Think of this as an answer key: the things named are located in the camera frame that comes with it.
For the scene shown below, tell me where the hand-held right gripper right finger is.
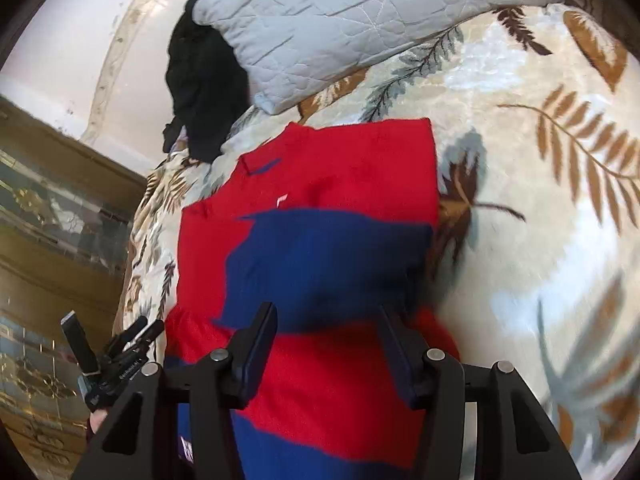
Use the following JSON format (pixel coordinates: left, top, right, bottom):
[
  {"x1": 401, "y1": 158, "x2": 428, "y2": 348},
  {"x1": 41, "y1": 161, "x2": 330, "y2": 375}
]
[{"x1": 378, "y1": 304, "x2": 583, "y2": 480}]

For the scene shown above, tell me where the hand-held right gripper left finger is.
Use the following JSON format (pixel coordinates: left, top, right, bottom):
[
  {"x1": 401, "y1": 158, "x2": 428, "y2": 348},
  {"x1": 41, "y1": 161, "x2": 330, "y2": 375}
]
[{"x1": 72, "y1": 302, "x2": 278, "y2": 480}]

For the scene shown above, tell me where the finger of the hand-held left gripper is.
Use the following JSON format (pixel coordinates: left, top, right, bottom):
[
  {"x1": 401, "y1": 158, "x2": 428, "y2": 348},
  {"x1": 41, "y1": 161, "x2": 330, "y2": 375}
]
[
  {"x1": 117, "y1": 320, "x2": 166, "y2": 357},
  {"x1": 103, "y1": 316, "x2": 149, "y2": 357}
]

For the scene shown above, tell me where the red and blue sweater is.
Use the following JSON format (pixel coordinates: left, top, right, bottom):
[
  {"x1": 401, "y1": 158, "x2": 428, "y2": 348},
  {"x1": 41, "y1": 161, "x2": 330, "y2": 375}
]
[{"x1": 164, "y1": 117, "x2": 463, "y2": 480}]

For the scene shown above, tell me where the wooden cabinet with glass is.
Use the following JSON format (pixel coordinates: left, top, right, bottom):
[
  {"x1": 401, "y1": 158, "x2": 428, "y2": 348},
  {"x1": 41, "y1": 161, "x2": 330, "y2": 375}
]
[{"x1": 0, "y1": 97, "x2": 148, "y2": 480}]

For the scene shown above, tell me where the leaf print blanket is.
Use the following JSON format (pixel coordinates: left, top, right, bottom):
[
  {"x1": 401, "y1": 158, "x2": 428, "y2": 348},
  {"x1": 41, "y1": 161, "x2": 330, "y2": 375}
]
[{"x1": 112, "y1": 2, "x2": 640, "y2": 480}]

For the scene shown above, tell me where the black clothing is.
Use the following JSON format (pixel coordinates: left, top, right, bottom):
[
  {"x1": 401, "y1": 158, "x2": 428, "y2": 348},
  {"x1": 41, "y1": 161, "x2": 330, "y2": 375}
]
[{"x1": 161, "y1": 0, "x2": 252, "y2": 163}]

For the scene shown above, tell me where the grey quilted pillow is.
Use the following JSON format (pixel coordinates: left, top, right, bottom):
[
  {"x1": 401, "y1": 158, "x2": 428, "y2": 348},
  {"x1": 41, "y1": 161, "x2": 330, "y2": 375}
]
[{"x1": 191, "y1": 0, "x2": 566, "y2": 115}]

